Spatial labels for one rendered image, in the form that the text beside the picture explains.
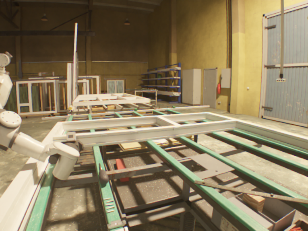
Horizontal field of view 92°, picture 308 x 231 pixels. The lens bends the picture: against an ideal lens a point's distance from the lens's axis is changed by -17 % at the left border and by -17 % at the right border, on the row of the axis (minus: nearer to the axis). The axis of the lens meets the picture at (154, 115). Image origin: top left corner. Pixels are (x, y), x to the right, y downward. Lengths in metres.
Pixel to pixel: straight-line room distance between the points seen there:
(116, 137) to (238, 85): 7.19
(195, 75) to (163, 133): 9.14
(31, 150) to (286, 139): 1.36
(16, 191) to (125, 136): 0.72
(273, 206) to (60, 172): 1.00
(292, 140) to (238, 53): 6.95
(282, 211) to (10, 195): 1.10
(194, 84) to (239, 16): 4.26
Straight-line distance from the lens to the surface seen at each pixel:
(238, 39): 8.18
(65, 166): 0.73
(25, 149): 0.72
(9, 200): 0.59
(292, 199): 0.72
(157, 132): 1.18
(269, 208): 1.10
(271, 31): 7.69
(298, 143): 1.29
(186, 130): 1.28
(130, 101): 3.38
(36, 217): 0.61
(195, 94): 10.25
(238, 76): 7.98
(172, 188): 1.16
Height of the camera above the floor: 1.23
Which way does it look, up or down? 10 degrees down
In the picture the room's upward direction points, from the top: straight up
